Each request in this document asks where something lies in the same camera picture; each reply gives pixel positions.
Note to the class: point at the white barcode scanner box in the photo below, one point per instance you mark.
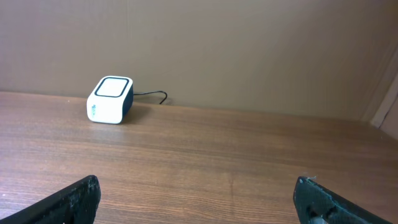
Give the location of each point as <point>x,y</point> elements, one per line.
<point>111,99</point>

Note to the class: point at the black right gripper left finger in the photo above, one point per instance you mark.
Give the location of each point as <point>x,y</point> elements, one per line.
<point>75,204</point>

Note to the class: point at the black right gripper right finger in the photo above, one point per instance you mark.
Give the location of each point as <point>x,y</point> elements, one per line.
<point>316,204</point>

